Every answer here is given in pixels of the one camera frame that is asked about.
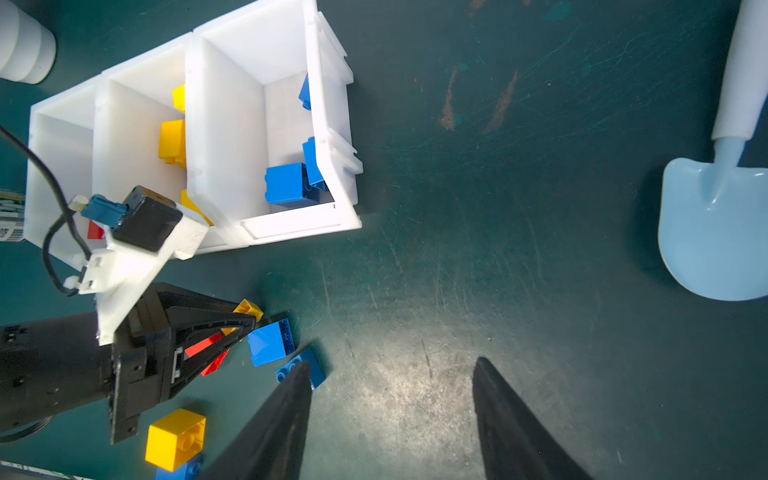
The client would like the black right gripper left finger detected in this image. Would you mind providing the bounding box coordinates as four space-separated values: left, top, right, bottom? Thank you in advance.
200 368 312 479

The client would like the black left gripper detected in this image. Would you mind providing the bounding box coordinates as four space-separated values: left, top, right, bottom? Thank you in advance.
1 284 257 443

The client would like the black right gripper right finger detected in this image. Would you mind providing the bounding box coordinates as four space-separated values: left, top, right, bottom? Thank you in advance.
472 357 590 479

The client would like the red long brick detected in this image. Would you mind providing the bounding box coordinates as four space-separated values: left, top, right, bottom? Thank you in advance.
182 331 232 378

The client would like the small yellow brick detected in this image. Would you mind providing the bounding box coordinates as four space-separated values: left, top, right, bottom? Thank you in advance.
221 300 264 336

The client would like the blue brick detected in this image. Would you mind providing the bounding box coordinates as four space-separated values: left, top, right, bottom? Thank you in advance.
247 318 296 367
302 137 327 191
275 347 326 390
155 454 203 480
298 75 312 111

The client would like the blue brick bottom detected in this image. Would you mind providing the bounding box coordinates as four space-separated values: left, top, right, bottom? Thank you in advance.
155 454 203 480

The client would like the red small brick binned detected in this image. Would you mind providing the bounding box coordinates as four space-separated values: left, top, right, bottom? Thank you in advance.
87 220 105 240

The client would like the red brick from pile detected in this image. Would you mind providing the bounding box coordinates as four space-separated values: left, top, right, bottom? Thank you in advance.
265 162 319 208

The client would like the yellow brick binned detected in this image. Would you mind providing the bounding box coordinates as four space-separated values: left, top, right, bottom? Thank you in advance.
181 190 213 226
172 84 186 113

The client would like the silver tin can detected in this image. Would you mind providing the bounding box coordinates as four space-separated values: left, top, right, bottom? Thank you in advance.
0 189 25 243

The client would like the white left bin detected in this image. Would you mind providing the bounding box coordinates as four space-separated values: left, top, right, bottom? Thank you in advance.
23 77 98 247

